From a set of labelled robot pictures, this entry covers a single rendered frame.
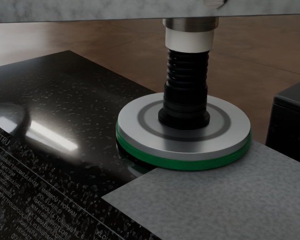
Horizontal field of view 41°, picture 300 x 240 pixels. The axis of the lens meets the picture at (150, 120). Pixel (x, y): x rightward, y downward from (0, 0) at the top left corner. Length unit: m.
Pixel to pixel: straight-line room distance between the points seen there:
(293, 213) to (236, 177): 0.09
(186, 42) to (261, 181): 0.22
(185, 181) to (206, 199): 0.05
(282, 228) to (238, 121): 0.21
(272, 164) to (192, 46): 0.21
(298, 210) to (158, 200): 0.18
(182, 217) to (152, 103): 0.26
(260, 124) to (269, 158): 1.92
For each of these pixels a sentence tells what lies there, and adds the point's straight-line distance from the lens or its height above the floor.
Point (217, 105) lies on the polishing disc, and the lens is 0.70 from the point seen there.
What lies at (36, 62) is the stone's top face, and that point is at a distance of 1.00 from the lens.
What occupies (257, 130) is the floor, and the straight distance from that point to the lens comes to 2.48.
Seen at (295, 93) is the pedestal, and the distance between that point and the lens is 1.10.
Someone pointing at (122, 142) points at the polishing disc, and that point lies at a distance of 0.61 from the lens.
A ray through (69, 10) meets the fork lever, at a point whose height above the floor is 1.02.
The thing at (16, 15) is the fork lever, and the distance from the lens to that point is 0.69.
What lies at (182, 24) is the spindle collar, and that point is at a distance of 0.56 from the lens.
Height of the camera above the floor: 1.15
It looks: 28 degrees down
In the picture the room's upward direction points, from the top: 1 degrees clockwise
